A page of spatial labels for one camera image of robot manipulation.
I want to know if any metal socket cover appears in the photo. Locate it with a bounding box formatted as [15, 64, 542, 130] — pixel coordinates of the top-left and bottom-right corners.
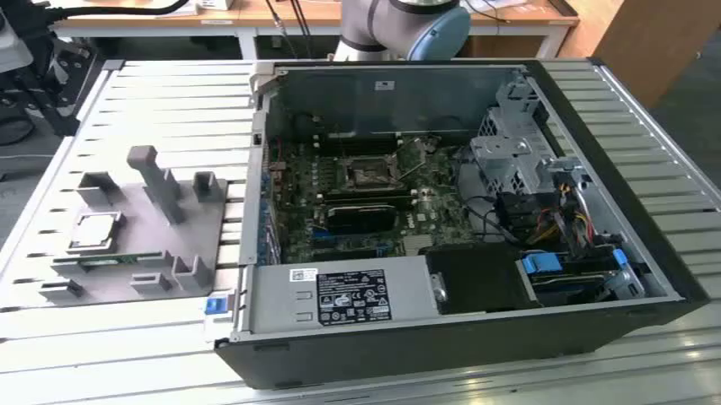
[393, 135, 443, 181]

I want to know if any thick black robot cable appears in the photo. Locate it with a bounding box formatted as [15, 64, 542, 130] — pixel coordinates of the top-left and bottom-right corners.
[49, 0, 191, 23]

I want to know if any CPU socket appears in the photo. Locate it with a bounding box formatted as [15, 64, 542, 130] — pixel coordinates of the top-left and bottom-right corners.
[342, 155, 405, 191]

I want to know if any green motherboard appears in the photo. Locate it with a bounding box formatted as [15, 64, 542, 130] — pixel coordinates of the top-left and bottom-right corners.
[256, 134, 479, 265]

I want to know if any green RAM stick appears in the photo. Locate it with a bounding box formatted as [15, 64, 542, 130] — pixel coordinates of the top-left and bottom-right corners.
[77, 251, 164, 267]

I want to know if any grey parts rack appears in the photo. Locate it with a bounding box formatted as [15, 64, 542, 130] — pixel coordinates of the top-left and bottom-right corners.
[33, 144, 230, 309]

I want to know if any black plastic shroud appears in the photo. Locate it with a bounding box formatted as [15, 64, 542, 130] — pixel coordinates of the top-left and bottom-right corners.
[422, 244, 542, 316]

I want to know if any black open PC case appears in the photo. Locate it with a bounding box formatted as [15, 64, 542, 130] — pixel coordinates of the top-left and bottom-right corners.
[212, 57, 712, 392]

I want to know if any wooden cabinet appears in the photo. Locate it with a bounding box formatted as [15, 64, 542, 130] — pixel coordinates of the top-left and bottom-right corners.
[557, 0, 721, 110]

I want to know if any grey power supply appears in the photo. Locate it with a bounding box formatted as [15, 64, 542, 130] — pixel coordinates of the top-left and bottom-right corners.
[247, 255, 442, 335]

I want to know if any yellow red wire bundle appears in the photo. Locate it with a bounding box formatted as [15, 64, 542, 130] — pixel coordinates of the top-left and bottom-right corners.
[526, 181, 600, 251]

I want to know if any silver CPU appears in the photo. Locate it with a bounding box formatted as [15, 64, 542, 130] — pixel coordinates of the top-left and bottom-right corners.
[67, 210, 126, 254]

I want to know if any black wire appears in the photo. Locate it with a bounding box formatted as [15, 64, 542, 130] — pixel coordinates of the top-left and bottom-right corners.
[457, 145, 521, 246]

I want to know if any hard disk in blue carrier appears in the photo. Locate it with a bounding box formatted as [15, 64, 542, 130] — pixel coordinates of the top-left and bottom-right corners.
[515, 248, 617, 305]

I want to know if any silver chipset heatsink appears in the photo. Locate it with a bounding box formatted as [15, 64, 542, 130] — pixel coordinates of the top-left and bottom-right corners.
[402, 235, 433, 257]

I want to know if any wooden desk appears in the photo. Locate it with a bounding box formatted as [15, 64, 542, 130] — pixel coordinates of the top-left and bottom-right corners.
[49, 0, 581, 60]

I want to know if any black RAM slot bank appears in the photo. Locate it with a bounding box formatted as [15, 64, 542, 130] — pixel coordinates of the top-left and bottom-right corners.
[324, 131, 397, 156]

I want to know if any silver drive cage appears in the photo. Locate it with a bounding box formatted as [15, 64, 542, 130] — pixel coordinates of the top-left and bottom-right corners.
[470, 79, 566, 196]

